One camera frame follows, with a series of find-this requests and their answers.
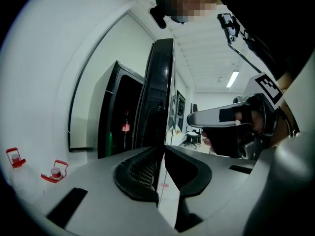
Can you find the person's right hand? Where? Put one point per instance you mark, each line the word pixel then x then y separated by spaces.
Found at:
pixel 258 122

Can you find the dark-framed window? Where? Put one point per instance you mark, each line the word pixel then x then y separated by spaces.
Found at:
pixel 179 107

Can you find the person's head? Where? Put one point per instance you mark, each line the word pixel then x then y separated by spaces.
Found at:
pixel 189 1

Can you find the person's dark top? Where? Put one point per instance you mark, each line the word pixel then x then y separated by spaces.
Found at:
pixel 270 21

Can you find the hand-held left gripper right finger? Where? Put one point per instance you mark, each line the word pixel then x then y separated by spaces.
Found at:
pixel 221 185

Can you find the black chest-mounted device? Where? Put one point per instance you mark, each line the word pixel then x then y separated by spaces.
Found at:
pixel 229 24

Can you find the dark leaning board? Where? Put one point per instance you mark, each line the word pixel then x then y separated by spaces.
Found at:
pixel 194 107

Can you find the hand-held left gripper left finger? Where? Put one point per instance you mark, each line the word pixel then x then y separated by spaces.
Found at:
pixel 98 193

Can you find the green bottle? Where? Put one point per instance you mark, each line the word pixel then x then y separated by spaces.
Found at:
pixel 110 142

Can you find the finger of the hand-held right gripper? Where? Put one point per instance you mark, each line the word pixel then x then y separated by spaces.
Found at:
pixel 206 118

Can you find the black head-mounted camera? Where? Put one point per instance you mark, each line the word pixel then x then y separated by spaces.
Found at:
pixel 157 16

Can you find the black office chair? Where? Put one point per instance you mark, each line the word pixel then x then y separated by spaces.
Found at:
pixel 192 138

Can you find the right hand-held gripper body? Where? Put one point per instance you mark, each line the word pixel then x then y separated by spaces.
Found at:
pixel 229 141

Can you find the large white roller blind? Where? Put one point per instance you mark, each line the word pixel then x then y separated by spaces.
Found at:
pixel 103 65

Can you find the long ceiling light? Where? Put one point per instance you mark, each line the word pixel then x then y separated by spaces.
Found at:
pixel 232 79

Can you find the red-label bottle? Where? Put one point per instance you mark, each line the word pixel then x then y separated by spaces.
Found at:
pixel 126 124

